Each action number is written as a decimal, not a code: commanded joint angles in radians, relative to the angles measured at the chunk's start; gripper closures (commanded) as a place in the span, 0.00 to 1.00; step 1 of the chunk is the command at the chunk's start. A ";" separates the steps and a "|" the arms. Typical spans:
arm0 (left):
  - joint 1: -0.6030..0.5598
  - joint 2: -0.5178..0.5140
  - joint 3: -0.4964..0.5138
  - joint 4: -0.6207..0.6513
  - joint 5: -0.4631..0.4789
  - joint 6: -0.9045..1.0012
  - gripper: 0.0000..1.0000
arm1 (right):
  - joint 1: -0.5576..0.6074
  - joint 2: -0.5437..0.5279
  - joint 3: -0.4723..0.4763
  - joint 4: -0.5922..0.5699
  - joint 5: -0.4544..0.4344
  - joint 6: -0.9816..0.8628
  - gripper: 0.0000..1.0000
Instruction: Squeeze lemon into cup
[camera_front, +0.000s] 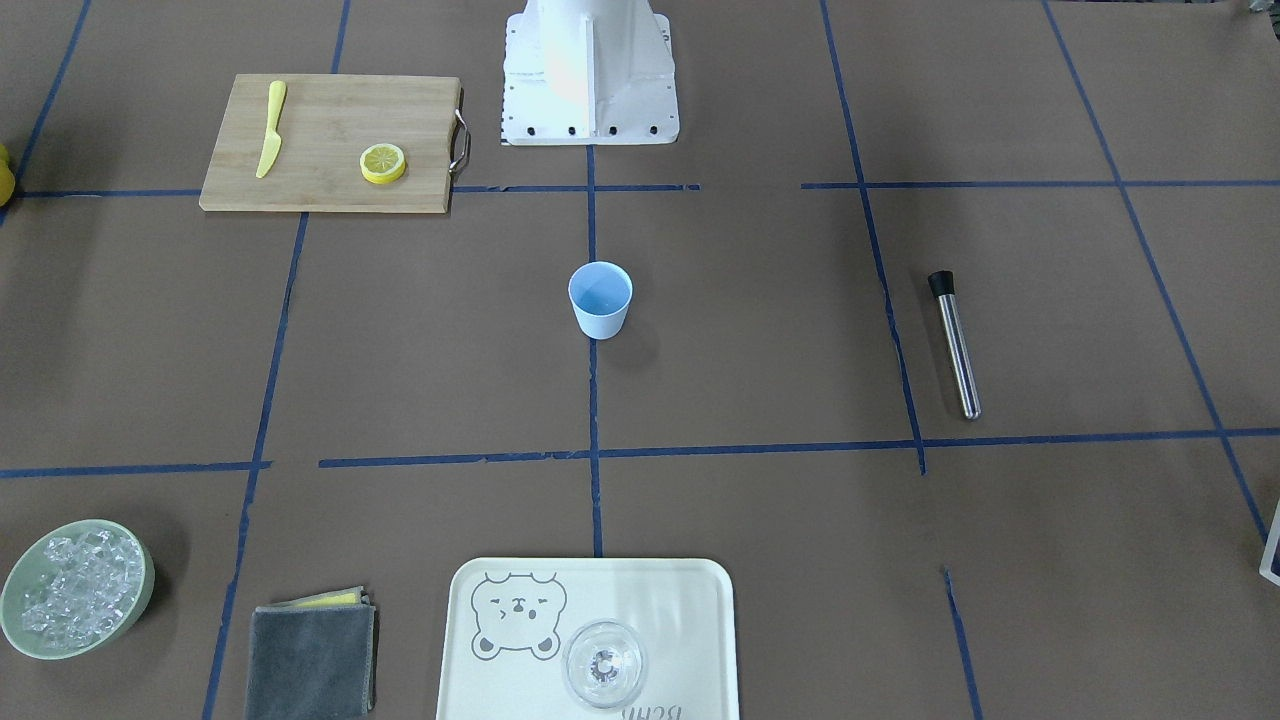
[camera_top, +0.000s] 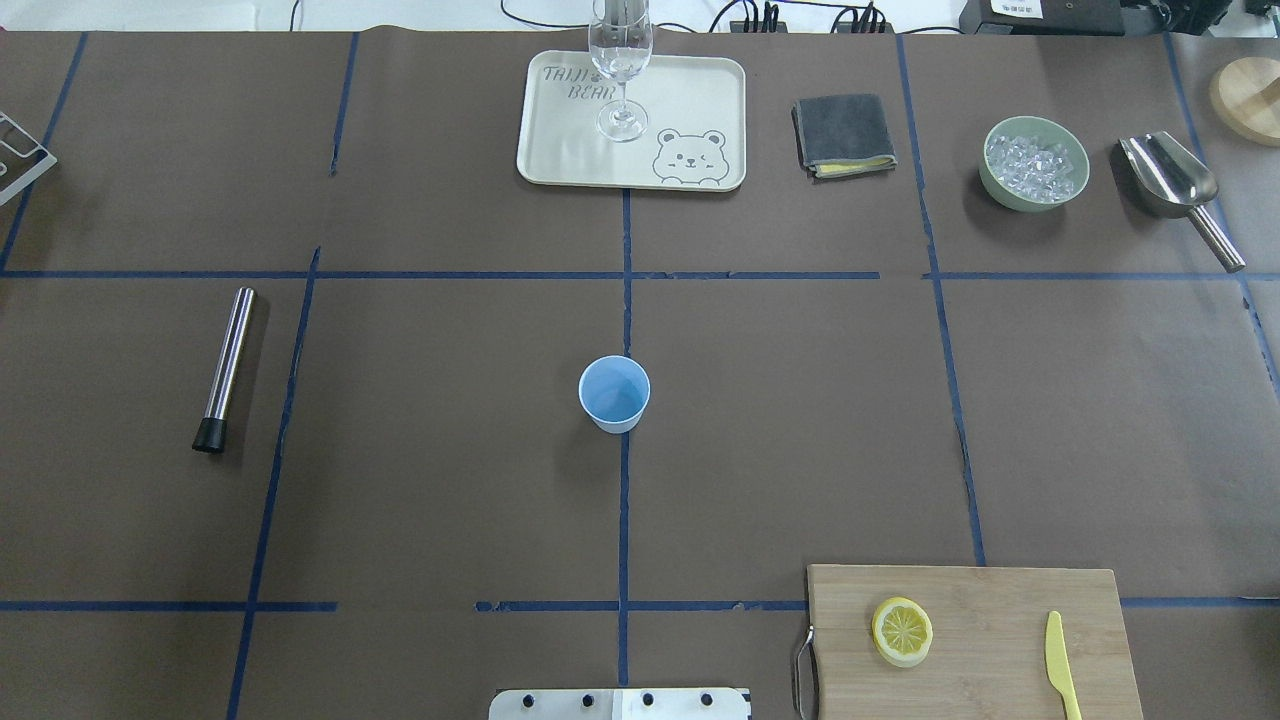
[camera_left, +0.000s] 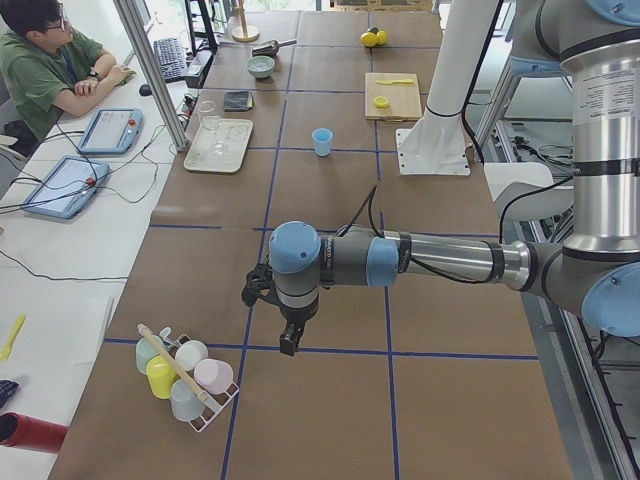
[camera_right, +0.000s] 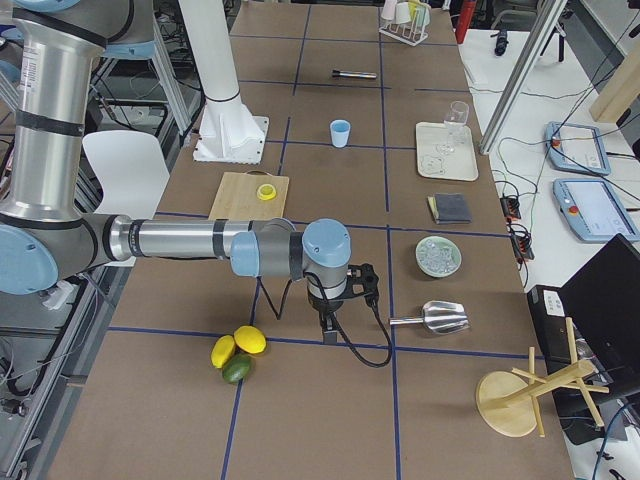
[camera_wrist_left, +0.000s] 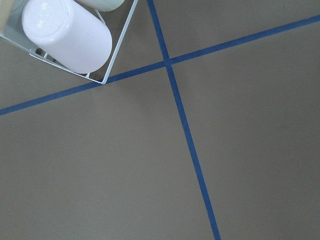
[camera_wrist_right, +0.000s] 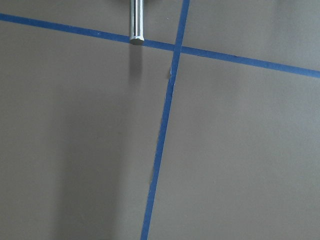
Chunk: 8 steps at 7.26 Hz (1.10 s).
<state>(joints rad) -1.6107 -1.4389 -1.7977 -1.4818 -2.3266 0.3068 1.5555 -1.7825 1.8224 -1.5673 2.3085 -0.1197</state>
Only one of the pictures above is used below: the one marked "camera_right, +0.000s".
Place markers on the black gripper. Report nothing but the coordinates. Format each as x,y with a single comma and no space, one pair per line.
324,306

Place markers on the yellow lemon slice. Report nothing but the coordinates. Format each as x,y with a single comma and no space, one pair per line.
266,192

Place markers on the steel muddler black tip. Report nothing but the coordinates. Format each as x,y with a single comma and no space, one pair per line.
354,74

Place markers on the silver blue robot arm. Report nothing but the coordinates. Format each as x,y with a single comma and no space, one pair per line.
44,238

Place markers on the yellow lemon upper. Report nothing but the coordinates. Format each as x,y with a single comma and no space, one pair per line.
250,339

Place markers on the yellow lemon left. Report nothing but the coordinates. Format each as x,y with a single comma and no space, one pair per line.
222,351

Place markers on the wooden cup tree stand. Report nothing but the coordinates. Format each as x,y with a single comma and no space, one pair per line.
508,401

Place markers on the light blue plastic cup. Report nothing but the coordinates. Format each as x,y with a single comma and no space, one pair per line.
339,132

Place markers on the white cup rack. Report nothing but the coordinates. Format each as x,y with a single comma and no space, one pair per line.
405,21

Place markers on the green lime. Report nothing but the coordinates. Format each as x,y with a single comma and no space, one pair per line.
237,368

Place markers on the steel ice scoop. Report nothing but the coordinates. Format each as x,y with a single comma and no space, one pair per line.
438,318

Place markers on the green bowl of ice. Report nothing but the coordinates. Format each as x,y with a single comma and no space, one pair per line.
437,256

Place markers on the bamboo cutting board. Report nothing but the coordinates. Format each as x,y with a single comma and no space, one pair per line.
236,197

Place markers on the grey folded cloth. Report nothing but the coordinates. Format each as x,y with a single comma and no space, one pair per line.
449,208

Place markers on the cream bear tray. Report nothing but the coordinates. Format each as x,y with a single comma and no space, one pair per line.
439,157

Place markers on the clear wine glass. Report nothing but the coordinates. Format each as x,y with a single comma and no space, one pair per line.
454,121

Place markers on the white plastic chair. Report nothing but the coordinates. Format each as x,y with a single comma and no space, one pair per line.
131,170

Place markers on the black laptop computer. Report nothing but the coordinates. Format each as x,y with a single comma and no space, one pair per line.
602,298

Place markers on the lower teach pendant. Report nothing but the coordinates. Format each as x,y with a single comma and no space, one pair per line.
593,211

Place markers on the teach pendant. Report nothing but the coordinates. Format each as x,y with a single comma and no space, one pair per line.
577,148
593,211

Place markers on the upper teach pendant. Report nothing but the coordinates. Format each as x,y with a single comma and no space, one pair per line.
577,148

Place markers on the red fire extinguisher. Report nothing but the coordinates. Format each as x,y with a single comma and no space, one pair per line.
464,20

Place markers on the aluminium frame post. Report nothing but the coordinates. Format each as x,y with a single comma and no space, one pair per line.
541,30

